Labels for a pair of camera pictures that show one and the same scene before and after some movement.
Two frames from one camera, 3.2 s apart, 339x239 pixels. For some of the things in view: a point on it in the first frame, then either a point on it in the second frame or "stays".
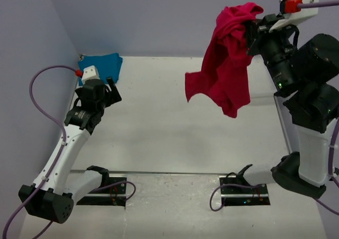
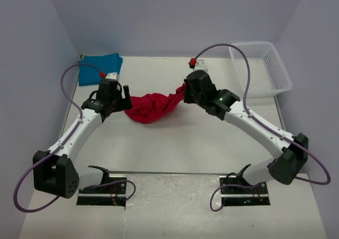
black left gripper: [114, 93] → [124, 103]
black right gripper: [259, 32] → [187, 97]
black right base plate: [235, 195] stays
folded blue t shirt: [107, 65] stays
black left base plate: [114, 196] stays
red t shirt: [224, 76] → [151, 107]
